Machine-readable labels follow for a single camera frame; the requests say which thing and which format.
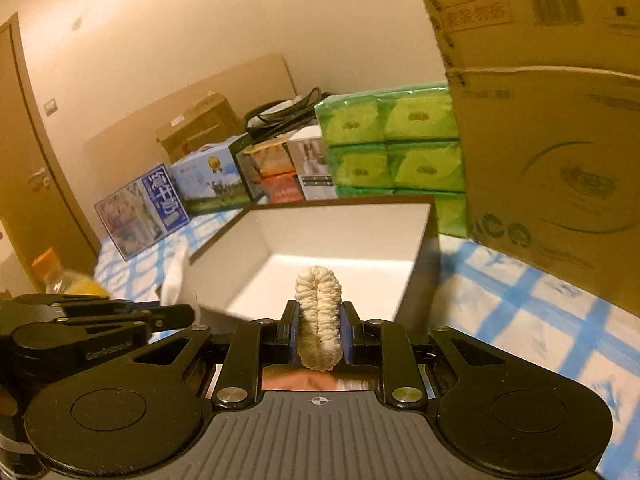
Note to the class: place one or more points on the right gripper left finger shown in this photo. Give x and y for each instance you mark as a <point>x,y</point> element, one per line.
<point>243,353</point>

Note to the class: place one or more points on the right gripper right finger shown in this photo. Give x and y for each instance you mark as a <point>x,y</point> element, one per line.
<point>385,346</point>

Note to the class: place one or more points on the cream hair scrunchie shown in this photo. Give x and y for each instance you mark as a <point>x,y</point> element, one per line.
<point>319,296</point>

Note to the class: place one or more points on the white cloth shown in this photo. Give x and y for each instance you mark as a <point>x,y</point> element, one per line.
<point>175,290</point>

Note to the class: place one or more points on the orange juice bottle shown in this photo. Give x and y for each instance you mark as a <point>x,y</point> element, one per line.
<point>57,279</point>

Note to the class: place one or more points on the brown open cardboard box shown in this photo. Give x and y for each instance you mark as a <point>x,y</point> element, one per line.
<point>384,251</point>

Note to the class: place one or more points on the blue white checked bedspread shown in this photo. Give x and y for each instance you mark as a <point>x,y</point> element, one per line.
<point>540,318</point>

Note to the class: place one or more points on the wooden door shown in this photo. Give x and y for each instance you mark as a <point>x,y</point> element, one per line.
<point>38,208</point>

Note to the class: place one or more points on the cow picture milk box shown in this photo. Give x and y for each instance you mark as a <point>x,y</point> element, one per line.
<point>217,177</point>

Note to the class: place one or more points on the stacked orange food bowls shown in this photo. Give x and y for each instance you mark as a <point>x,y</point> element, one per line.
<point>275,171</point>

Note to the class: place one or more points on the wooden headboard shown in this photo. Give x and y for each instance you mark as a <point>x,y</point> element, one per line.
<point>129,147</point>

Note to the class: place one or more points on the white product box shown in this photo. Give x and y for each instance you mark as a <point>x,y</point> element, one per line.
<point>308,153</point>

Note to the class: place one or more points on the green tissue pack bundle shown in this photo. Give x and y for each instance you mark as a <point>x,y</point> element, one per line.
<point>400,141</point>

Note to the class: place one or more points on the brown box on headboard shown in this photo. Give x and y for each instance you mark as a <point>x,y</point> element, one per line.
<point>209,121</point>

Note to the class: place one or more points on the large brown cardboard box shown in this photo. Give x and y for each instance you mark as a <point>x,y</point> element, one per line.
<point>546,97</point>

